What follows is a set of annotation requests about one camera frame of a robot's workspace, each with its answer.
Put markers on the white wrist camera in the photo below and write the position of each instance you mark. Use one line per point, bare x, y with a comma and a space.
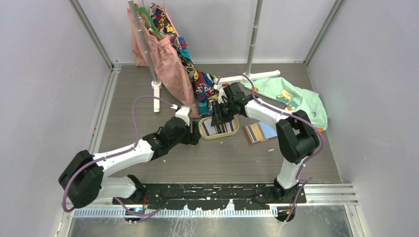
183, 113
222, 94

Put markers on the left white rack stand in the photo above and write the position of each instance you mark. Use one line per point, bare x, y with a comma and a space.
156, 84

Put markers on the brown leather card holder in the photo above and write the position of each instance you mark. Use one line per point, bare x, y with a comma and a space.
259, 132

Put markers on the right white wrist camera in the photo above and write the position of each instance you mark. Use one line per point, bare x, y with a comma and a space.
222, 94

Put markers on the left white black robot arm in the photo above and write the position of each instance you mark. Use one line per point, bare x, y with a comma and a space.
88, 177

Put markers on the green clothes hanger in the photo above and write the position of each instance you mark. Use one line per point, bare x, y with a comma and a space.
149, 21

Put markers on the white rack stand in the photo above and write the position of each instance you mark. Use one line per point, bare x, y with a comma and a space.
271, 74
156, 84

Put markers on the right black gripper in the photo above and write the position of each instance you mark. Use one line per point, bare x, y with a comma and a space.
221, 119

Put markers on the beige oval card tray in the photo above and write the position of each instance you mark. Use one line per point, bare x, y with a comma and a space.
209, 132

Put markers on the mint green garment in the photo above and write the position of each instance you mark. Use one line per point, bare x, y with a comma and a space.
295, 98

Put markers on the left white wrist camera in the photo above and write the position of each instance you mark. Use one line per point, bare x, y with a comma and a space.
183, 113

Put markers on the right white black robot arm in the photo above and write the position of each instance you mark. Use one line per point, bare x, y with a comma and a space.
296, 135

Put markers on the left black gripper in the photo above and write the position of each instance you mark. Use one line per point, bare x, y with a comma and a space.
191, 138

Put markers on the pink hanging garment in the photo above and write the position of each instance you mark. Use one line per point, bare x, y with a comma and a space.
170, 70

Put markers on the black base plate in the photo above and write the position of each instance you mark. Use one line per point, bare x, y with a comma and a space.
242, 198

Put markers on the right white rack stand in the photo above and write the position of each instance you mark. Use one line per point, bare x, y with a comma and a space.
271, 74

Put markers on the colourful comic print garment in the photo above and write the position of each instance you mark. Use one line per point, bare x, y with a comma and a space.
202, 83

